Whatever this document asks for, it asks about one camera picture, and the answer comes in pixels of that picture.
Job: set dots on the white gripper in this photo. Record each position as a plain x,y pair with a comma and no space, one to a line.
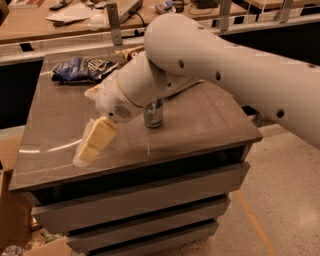
110,98

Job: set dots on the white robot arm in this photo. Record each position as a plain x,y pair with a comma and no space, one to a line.
178,50

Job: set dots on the blue chip bag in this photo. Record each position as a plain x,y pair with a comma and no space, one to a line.
80,69

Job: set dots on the brown sea salt chip bag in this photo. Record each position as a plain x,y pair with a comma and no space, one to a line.
132,52

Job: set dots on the silver blue drink can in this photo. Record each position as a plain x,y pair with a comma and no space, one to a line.
153,113

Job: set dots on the grey drawer cabinet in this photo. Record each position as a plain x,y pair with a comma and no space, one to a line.
149,189

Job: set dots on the white papers on desk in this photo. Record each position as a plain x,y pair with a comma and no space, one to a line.
75,12

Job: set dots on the cardboard box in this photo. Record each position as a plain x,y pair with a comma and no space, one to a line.
17,229

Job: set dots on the grey metal post left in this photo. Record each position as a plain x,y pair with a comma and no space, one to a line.
114,23

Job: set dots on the grey metal post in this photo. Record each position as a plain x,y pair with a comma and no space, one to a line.
224,14
114,23

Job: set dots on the grey metal post middle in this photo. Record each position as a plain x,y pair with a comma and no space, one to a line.
224,14

